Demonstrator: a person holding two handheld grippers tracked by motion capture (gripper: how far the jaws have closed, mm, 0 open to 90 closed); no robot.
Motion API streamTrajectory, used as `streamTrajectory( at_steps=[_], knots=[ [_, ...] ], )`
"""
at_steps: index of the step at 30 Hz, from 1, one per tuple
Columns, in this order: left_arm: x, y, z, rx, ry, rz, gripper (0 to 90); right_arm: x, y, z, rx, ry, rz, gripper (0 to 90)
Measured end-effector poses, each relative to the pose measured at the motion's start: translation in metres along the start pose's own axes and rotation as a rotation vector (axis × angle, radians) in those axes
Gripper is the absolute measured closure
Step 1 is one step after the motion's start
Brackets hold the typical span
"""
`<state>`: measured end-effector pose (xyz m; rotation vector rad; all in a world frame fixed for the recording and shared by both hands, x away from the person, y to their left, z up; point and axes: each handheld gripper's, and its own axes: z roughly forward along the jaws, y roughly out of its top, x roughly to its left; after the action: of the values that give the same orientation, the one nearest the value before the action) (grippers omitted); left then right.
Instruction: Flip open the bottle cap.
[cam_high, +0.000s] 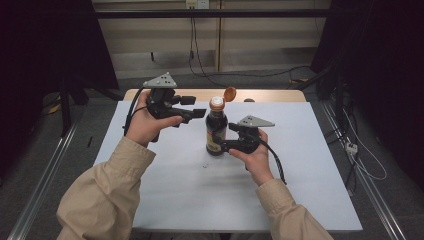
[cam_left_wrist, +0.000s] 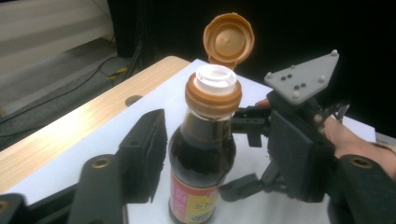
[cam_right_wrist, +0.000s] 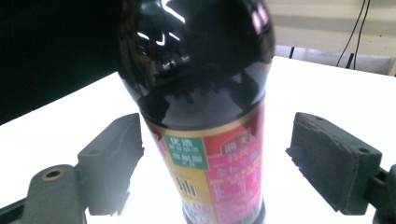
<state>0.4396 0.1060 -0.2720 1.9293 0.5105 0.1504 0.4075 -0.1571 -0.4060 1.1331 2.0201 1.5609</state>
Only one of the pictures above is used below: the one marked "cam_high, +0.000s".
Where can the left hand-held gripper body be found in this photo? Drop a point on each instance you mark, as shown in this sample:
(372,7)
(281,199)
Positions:
(161,100)

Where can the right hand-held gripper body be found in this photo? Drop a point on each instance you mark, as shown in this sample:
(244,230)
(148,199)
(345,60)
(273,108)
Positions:
(250,133)

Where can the dark soy sauce bottle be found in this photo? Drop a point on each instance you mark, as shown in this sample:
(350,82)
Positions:
(216,128)

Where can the person's left hand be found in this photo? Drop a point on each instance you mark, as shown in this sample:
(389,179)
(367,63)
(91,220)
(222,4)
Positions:
(145,125)

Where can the person's right hand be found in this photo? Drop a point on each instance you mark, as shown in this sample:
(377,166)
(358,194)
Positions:
(256,163)

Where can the small dark round object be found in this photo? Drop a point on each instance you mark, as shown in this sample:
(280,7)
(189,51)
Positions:
(249,100)

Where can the wooden table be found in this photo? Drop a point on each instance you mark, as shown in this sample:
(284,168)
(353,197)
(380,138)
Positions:
(273,95)

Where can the small black floor object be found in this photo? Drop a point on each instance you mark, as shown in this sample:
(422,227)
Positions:
(89,141)

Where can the black horizontal bar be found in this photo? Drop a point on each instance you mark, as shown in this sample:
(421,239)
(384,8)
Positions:
(213,13)

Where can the black metal stand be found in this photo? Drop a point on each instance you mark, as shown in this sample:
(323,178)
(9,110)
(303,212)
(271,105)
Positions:
(65,110)
(338,100)

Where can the white power strip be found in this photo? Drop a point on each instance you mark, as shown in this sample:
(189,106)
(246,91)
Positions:
(351,147)

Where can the yellow floor tape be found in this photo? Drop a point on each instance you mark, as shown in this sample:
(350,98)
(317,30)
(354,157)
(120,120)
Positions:
(55,108)

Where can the dark curtain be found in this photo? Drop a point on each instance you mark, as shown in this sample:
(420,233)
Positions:
(383,66)
(40,60)

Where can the white wall socket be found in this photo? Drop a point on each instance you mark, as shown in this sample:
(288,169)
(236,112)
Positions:
(197,3)

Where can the aluminium floor rail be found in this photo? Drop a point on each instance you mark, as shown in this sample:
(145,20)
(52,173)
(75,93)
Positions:
(43,180)
(366,186)

